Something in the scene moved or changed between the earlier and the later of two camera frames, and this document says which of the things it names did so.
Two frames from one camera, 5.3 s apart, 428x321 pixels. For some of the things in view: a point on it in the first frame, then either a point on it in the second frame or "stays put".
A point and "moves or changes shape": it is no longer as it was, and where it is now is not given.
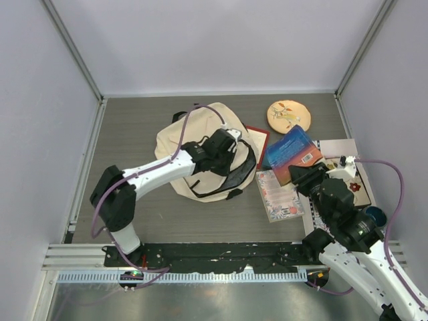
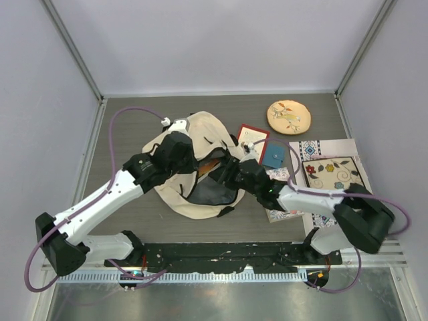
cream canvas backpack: x=199 y=122 moves or changes shape
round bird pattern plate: x=283 y=115 stays put
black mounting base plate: x=237 y=255 stays put
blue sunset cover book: x=295 y=148 moves or changes shape
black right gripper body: x=313 y=188 to x=235 y=179
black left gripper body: x=223 y=162 to x=186 y=166
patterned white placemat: x=340 y=148 stays put
